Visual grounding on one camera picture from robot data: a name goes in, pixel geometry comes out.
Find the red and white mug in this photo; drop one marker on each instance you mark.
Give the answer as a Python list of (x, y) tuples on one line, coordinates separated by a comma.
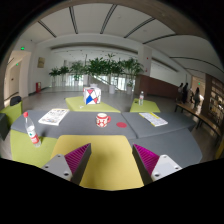
[(102, 120)]

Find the black chair at left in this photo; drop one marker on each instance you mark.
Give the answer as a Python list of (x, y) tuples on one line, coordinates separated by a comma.
[(15, 100)]

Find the colourful magazine on left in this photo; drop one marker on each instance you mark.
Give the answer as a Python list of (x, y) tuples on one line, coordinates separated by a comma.
[(53, 117)]

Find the white planter with green plant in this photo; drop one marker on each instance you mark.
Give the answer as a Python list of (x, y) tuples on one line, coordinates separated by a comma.
[(111, 70)]

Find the clear water bottle red cap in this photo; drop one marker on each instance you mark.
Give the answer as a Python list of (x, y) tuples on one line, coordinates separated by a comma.
[(30, 128)]

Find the red blue white patterned cube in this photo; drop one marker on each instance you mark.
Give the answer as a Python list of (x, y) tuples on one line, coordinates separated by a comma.
[(91, 95)]

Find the far clear water bottle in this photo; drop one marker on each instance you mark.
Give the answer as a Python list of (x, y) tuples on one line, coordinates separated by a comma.
[(141, 98)]

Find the yellow white booklet on right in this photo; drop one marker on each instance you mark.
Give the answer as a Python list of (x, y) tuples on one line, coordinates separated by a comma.
[(154, 119)]

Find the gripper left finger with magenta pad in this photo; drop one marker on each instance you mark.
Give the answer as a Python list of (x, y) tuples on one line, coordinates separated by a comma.
[(71, 166)]

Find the red round coaster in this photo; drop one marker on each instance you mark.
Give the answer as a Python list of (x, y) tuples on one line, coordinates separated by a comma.
[(121, 125)]

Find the wooden bookshelf at right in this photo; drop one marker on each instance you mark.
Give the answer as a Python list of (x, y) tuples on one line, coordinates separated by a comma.
[(214, 100)]

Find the red fire extinguisher box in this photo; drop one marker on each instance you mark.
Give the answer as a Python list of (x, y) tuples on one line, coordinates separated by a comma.
[(38, 87)]

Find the long wooden bench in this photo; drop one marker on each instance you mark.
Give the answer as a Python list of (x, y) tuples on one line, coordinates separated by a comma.
[(202, 118)]

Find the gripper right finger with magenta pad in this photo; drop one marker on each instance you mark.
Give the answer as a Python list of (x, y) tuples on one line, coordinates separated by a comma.
[(151, 166)]

